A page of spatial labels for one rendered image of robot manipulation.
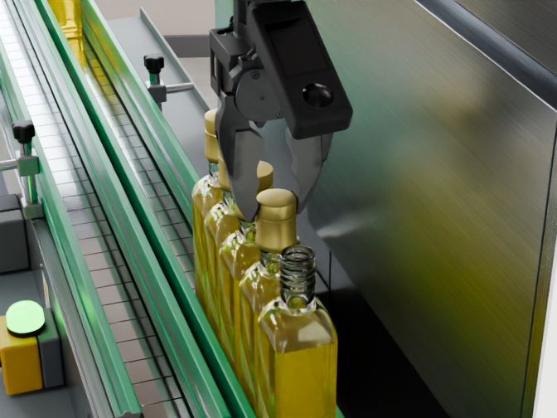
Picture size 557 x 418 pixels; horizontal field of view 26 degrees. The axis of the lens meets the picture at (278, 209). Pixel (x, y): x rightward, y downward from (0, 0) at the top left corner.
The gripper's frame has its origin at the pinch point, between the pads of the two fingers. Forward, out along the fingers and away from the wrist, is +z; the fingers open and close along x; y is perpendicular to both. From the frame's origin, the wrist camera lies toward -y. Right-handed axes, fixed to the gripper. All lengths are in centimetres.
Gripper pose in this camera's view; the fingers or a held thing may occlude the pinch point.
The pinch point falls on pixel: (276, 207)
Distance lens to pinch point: 102.0
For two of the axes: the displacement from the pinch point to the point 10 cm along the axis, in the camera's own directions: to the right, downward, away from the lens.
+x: -9.5, 1.6, -2.8
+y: -3.2, -4.7, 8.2
